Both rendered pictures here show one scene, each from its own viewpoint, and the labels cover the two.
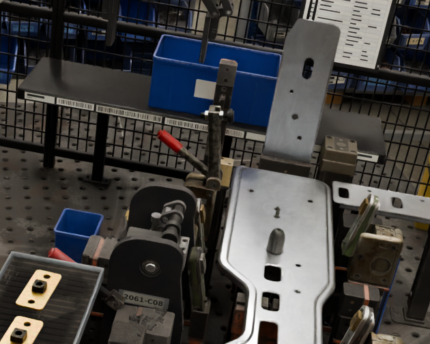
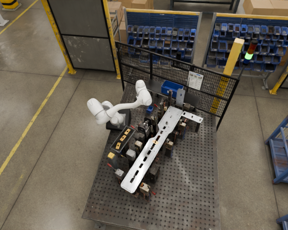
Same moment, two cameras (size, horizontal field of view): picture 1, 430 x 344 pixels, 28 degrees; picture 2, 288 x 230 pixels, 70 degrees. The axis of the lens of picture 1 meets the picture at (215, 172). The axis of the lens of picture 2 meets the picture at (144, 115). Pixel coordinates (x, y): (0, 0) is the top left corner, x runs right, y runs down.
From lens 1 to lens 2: 1.62 m
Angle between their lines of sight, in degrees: 33
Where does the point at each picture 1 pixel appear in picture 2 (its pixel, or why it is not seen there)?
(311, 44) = (181, 91)
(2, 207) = not seen: hidden behind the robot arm
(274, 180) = (174, 109)
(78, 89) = (151, 87)
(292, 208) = (173, 116)
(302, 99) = (180, 98)
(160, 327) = (141, 136)
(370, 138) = (195, 102)
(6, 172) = not seen: hidden behind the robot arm
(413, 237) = (207, 115)
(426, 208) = (196, 118)
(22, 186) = not seen: hidden behind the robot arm
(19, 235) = (142, 107)
